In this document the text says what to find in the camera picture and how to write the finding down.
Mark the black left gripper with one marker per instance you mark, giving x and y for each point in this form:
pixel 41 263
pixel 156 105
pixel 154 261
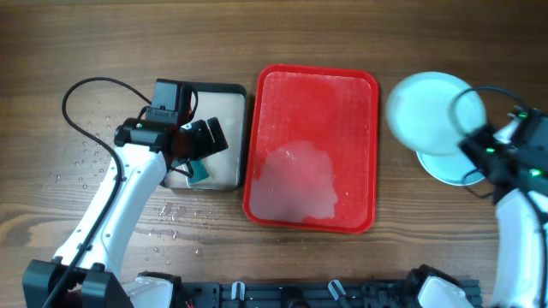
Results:
pixel 205 146

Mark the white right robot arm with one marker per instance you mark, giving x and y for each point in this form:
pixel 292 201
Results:
pixel 521 213

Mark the teal sponge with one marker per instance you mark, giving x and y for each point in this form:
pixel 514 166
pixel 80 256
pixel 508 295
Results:
pixel 199 172

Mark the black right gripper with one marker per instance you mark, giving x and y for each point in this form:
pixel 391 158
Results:
pixel 469 143

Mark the light blue plate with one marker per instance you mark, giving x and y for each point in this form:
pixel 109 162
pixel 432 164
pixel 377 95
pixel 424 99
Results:
pixel 430 112
pixel 455 170

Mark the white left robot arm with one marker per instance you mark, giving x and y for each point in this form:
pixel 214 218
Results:
pixel 85 270

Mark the black rectangular water tray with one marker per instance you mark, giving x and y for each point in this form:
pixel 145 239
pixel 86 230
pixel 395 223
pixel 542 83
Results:
pixel 228 103

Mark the light blue plate top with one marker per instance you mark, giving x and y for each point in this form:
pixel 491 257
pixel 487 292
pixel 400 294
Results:
pixel 430 112

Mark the red plastic tray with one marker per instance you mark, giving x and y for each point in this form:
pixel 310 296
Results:
pixel 313 150

